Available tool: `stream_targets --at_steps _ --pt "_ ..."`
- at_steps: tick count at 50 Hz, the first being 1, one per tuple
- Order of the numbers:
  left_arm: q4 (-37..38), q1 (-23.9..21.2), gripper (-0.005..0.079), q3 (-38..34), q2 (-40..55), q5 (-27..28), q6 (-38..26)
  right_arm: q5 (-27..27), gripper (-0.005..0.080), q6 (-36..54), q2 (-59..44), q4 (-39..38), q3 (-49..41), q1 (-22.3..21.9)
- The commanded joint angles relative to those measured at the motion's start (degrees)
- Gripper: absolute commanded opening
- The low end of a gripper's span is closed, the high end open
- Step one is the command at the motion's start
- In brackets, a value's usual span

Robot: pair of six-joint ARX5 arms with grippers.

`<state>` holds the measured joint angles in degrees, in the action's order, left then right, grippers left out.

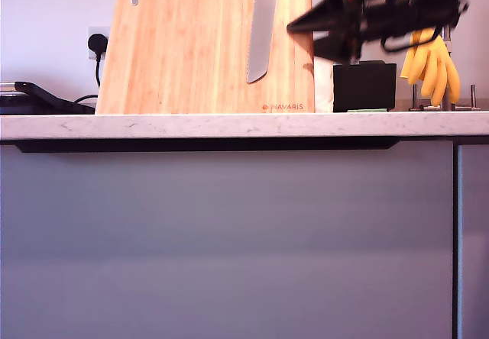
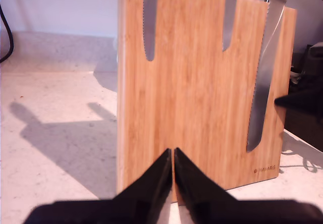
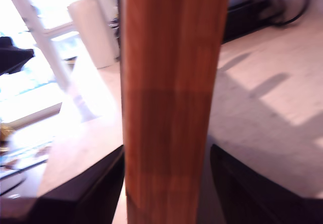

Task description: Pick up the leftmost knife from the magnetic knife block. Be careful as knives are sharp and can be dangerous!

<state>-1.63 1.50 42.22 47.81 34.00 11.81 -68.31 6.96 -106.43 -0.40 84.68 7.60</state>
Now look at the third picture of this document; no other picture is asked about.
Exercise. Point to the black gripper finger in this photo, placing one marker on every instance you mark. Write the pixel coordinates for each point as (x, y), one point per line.
(101, 183)
(12, 57)
(239, 183)

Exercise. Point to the wooden magnetic knife block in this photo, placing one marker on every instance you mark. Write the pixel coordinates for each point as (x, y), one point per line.
(171, 82)

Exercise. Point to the white paper towel roll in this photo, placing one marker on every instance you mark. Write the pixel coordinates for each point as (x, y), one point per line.
(96, 32)

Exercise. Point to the black and steel countertop appliance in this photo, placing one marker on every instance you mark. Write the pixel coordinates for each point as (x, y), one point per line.
(247, 17)

